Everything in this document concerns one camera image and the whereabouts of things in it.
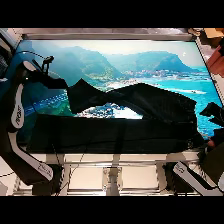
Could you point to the black garment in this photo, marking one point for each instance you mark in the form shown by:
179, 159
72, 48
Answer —
110, 135

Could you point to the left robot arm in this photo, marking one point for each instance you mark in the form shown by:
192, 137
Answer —
17, 113

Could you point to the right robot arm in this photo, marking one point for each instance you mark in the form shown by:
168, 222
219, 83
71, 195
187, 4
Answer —
190, 176

